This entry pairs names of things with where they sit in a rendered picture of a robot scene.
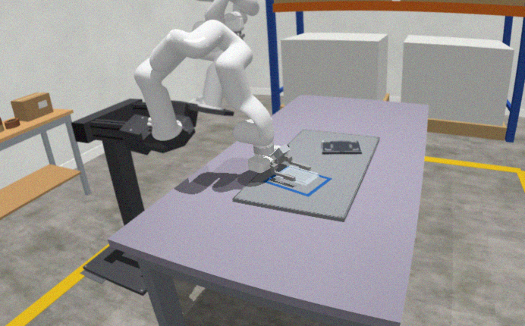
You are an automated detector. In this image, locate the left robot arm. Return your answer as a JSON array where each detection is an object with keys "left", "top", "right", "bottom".
[{"left": 192, "top": 0, "right": 259, "bottom": 110}]

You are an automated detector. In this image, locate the grey flat rectangular panel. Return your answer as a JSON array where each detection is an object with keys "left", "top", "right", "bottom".
[{"left": 232, "top": 130, "right": 380, "bottom": 222}]

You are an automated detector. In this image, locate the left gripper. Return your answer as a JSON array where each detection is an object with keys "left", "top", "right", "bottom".
[{"left": 225, "top": 12, "right": 245, "bottom": 41}]

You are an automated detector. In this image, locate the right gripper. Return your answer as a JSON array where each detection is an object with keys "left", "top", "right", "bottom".
[{"left": 248, "top": 152, "right": 311, "bottom": 182}]

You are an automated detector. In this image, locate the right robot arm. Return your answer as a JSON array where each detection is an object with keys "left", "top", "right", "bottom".
[{"left": 134, "top": 20, "right": 290, "bottom": 159}]

